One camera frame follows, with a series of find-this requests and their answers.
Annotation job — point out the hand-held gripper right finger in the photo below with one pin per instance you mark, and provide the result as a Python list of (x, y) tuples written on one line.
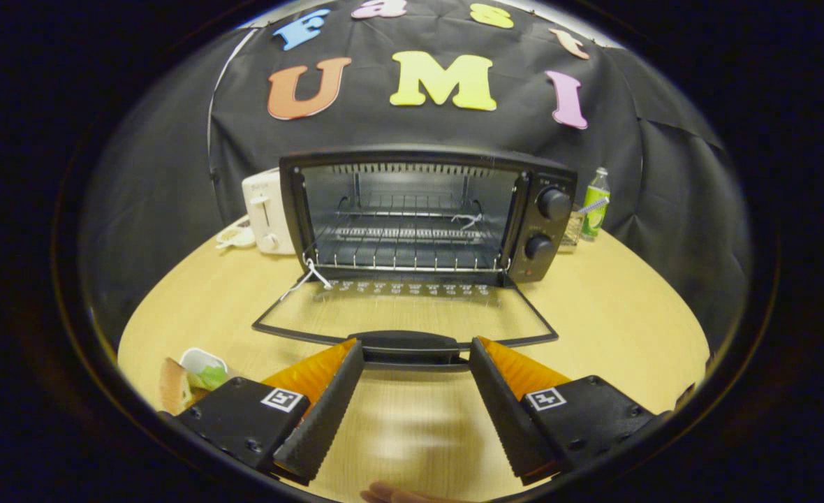
[(499, 402)]

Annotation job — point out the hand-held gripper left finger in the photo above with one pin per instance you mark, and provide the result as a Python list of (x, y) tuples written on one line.
[(329, 402)]

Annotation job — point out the toy sandwich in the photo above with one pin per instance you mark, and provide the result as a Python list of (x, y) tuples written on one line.
[(188, 381)]

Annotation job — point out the black toaster oven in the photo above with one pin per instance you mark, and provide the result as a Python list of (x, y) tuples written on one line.
[(548, 230)]

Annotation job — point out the white pop-up toaster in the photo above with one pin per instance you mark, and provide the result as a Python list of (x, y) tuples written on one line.
[(265, 209)]

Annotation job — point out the small white plate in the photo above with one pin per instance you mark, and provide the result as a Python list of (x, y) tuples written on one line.
[(236, 236)]

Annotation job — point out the green drink bottle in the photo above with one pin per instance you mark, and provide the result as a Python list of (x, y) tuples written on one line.
[(596, 206)]

